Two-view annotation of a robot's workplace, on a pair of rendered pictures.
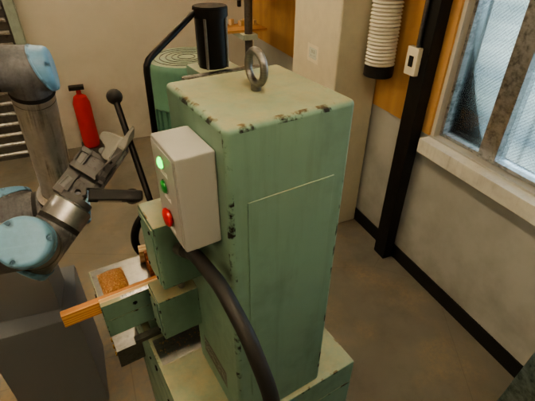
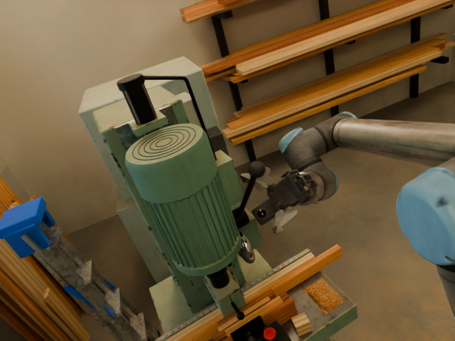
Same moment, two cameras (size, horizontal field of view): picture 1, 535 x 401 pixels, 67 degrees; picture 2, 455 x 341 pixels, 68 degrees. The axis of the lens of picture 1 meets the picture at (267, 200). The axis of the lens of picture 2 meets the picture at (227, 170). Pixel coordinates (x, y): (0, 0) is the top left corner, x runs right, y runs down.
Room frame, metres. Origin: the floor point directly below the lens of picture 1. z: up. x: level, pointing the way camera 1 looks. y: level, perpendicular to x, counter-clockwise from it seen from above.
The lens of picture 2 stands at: (1.45, 0.44, 1.77)
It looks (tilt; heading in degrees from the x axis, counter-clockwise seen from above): 30 degrees down; 195
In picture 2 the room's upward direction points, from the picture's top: 17 degrees counter-clockwise
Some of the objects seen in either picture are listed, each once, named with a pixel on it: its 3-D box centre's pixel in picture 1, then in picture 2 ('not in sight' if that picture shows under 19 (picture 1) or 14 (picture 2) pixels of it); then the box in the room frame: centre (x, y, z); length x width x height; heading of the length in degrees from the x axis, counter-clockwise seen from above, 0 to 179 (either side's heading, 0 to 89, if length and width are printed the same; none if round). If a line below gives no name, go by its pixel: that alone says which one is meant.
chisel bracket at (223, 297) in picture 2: not in sight; (223, 287); (0.84, 0.16, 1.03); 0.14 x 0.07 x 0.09; 32
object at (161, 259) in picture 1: (169, 241); (222, 179); (0.60, 0.19, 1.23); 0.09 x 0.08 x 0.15; 32
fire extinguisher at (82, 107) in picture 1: (85, 118); not in sight; (3.35, 1.62, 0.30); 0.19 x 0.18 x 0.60; 24
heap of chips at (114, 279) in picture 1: (112, 279); (323, 293); (0.80, 0.43, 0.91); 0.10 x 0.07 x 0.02; 32
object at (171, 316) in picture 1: (174, 304); (243, 231); (0.62, 0.21, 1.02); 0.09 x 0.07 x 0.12; 122
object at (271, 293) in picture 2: not in sight; (248, 312); (0.86, 0.21, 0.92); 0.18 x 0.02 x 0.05; 122
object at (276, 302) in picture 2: not in sight; (256, 323); (0.90, 0.24, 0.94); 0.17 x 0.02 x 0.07; 122
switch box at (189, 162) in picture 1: (186, 188); (189, 122); (0.51, 0.12, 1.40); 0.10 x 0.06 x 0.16; 32
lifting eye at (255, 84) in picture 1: (255, 68); not in sight; (0.61, 0.02, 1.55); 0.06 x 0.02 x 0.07; 32
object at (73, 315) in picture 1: (177, 274); (261, 298); (0.81, 0.25, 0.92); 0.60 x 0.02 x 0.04; 122
